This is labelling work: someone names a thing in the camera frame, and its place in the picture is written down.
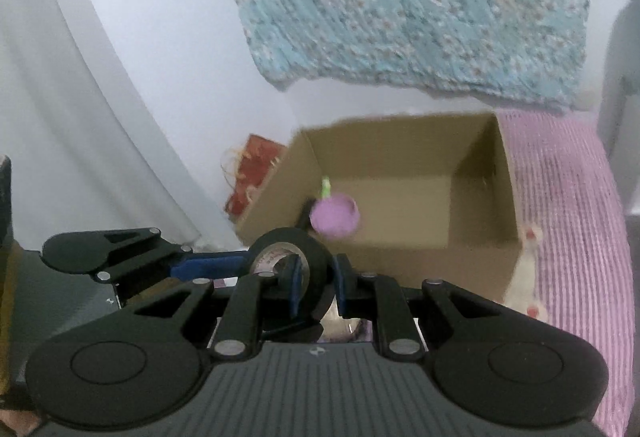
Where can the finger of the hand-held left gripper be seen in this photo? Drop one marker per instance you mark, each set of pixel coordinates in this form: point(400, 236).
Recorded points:
point(210, 264)

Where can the purple plastic lid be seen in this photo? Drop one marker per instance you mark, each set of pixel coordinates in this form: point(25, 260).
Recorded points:
point(334, 217)

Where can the teal floral cloth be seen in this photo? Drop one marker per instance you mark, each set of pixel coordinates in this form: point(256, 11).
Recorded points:
point(400, 7)

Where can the red gift bag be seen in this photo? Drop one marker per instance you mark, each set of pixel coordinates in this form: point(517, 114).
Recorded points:
point(252, 167)

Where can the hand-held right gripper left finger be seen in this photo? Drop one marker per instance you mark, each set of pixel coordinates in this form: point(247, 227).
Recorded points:
point(295, 288)

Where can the green glue stick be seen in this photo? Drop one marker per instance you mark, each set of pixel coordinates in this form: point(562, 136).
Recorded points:
point(325, 188)

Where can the brown cardboard box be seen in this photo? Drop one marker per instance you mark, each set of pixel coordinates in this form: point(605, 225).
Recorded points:
point(400, 202)

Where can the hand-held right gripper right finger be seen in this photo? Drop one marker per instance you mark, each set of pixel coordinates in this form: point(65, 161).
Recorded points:
point(343, 284)

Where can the black tape roll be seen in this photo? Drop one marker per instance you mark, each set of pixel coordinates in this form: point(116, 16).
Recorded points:
point(316, 251)

